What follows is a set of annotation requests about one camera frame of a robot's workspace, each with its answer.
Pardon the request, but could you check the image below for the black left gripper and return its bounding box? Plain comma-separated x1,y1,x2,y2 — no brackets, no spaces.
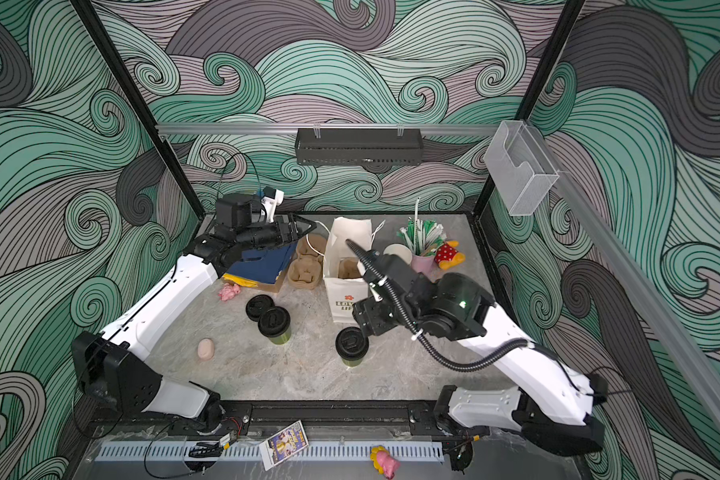
237,215,316,255

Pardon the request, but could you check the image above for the brown pulp cup carrier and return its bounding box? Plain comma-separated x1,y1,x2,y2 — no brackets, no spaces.
337,258,362,280

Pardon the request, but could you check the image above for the white paper takeout bag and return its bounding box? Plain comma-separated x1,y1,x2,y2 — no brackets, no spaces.
323,217,385,324

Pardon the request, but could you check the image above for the black plastic cup lid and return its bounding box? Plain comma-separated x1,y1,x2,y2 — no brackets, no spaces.
258,306,291,339

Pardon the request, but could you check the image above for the green paper coffee cup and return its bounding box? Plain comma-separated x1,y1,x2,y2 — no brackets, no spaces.
269,329,292,345

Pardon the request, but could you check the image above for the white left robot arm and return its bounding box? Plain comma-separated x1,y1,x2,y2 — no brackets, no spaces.
71,214,314,431

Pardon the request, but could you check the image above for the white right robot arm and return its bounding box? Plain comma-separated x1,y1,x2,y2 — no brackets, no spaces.
353,250,608,457

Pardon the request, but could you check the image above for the navy blue napkin stack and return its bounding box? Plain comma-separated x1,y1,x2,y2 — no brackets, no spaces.
225,243,296,285

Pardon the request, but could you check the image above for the pink straw holder cup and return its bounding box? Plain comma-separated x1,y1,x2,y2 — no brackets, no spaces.
410,255,435,275

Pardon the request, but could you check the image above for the stack of green paper cups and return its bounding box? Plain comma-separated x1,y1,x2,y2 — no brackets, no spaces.
383,243,413,265

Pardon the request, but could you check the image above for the brown cup sleeve pile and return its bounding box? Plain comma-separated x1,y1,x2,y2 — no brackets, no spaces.
287,233,327,290

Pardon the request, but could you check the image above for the brown cardboard napkin tray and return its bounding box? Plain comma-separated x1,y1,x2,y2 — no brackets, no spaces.
257,272,289,294

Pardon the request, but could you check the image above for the red yellow plush toy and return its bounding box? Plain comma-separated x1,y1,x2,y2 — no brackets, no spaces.
434,240,466,271

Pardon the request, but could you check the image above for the wrapped straws bundle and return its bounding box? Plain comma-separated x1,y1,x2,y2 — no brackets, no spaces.
397,198,446,257

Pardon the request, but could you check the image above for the stack of black cup lids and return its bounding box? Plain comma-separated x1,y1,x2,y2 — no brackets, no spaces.
245,294,275,322

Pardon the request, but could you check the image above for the pink squishy toy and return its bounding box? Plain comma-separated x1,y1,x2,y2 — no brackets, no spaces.
218,283,242,302

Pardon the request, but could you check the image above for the pink oval soap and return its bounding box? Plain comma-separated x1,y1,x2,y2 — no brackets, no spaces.
197,338,215,362

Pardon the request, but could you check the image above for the pink yellow toy figure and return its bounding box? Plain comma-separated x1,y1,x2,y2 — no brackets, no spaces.
370,446,401,480

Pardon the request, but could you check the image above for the colourful picture card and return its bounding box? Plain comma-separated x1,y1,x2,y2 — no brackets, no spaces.
259,420,309,471

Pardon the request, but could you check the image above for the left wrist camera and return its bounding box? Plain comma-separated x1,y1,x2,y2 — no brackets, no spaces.
214,187,286,229

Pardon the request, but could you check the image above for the black wall shelf tray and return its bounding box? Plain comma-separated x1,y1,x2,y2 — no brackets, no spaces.
295,129,424,166

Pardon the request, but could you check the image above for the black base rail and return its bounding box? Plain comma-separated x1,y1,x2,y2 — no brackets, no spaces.
88,398,469,439

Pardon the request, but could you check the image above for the aluminium wall rail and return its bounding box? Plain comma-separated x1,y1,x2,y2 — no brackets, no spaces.
155,122,499,137

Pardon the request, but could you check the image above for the clear acrylic wall holder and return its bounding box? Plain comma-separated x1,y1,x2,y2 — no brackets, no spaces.
483,120,559,217

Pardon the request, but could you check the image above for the white slotted cable duct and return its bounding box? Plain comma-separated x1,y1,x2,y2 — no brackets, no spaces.
95,440,445,464

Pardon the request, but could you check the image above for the black corner frame post left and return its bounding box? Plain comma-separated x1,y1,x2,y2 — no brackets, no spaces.
70,0,206,220

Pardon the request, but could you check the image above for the black corner frame post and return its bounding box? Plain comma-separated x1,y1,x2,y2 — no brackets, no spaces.
473,1,585,216
70,0,206,220

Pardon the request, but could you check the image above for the black corner frame post right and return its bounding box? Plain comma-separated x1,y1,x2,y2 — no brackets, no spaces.
473,1,585,216

